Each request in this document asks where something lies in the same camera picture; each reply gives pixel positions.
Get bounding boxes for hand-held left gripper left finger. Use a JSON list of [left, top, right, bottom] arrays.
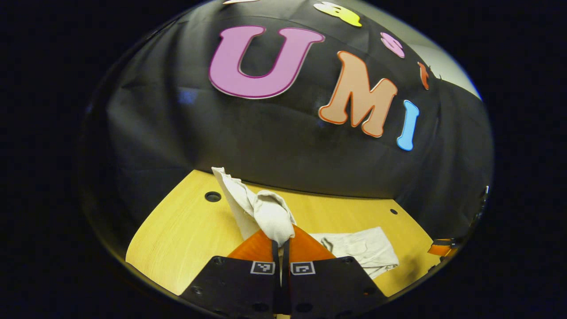
[[179, 228, 284, 316]]

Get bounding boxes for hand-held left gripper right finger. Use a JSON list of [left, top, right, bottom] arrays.
[[283, 225, 389, 317]]

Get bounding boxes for cream white jeans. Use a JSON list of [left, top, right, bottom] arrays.
[[211, 167, 400, 280]]

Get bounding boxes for black backdrop cloth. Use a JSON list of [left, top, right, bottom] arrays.
[[82, 0, 494, 249]]

